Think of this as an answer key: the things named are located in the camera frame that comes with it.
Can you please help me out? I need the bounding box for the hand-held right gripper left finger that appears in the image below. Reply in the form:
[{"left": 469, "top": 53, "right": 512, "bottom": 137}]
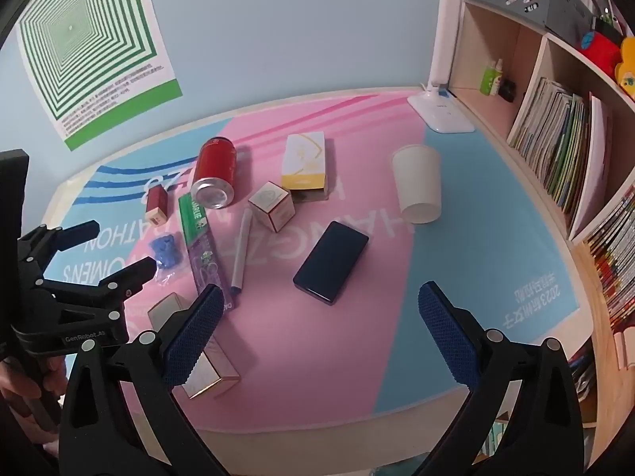
[{"left": 60, "top": 284, "right": 234, "bottom": 476}]

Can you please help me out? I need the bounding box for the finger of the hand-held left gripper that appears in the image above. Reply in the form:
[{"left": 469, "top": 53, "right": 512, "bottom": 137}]
[
  {"left": 32, "top": 258, "right": 158, "bottom": 323},
  {"left": 17, "top": 219, "right": 102, "bottom": 283}
]

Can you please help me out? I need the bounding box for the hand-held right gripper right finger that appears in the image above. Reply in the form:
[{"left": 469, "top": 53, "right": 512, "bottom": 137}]
[{"left": 418, "top": 281, "right": 582, "bottom": 476}]

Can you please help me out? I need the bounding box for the small red box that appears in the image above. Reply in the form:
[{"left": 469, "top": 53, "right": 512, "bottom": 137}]
[{"left": 145, "top": 184, "right": 169, "bottom": 225}]

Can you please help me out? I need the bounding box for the red drink can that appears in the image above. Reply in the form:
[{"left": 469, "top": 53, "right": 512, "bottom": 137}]
[{"left": 191, "top": 136, "right": 238, "bottom": 210}]

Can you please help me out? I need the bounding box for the person's left hand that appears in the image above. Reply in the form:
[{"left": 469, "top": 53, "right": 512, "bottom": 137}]
[{"left": 0, "top": 357, "right": 69, "bottom": 420}]

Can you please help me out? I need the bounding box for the pink gold-edged box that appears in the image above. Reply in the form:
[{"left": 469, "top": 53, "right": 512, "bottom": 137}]
[{"left": 147, "top": 294, "right": 241, "bottom": 400}]

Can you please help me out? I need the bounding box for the blue crumpled wrapper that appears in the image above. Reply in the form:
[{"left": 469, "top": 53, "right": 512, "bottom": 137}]
[{"left": 149, "top": 235, "right": 185, "bottom": 288}]

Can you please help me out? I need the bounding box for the green purple blister pack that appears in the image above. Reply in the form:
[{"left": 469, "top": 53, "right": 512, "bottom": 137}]
[{"left": 179, "top": 192, "right": 234, "bottom": 313}]

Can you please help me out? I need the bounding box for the white marker pen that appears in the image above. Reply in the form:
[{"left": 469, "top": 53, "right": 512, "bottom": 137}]
[{"left": 229, "top": 208, "right": 254, "bottom": 294}]

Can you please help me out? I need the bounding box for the black smartphone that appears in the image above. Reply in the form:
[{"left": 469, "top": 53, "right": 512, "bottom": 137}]
[{"left": 292, "top": 221, "right": 370, "bottom": 307}]

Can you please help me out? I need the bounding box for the white red cube box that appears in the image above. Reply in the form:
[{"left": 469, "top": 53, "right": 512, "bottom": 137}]
[{"left": 248, "top": 181, "right": 294, "bottom": 233}]

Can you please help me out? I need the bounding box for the white paper cup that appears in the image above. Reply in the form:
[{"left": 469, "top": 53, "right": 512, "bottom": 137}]
[{"left": 392, "top": 144, "right": 442, "bottom": 225}]

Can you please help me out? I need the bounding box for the stack of magazines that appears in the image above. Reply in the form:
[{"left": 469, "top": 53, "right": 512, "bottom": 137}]
[{"left": 585, "top": 193, "right": 635, "bottom": 340}]

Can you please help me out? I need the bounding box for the yellow white box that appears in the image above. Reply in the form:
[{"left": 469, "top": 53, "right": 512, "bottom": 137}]
[{"left": 281, "top": 131, "right": 329, "bottom": 200}]

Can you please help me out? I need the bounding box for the row of upright books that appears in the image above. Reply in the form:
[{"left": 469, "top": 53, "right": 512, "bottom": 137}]
[{"left": 508, "top": 77, "right": 591, "bottom": 214}]

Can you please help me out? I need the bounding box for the white desk lamp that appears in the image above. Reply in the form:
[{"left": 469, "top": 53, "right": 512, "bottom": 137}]
[{"left": 408, "top": 0, "right": 476, "bottom": 134}]

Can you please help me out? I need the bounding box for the green white bottle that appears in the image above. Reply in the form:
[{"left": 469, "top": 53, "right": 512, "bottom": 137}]
[{"left": 479, "top": 58, "right": 504, "bottom": 96}]

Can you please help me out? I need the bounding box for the wooden bookshelf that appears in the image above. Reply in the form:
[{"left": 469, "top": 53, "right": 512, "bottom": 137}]
[{"left": 446, "top": 0, "right": 635, "bottom": 476}]

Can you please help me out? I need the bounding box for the yellow plush toy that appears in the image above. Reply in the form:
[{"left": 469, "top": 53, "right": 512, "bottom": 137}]
[{"left": 614, "top": 37, "right": 635, "bottom": 101}]

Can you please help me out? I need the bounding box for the red plush toy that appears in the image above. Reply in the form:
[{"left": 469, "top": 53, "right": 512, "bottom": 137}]
[{"left": 580, "top": 30, "right": 626, "bottom": 76}]

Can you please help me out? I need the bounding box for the grey storage box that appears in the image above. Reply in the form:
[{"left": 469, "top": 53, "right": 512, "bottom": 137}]
[{"left": 546, "top": 0, "right": 598, "bottom": 45}]

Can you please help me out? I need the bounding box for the green striped wall poster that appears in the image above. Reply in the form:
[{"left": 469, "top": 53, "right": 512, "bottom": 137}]
[{"left": 15, "top": 0, "right": 182, "bottom": 152}]

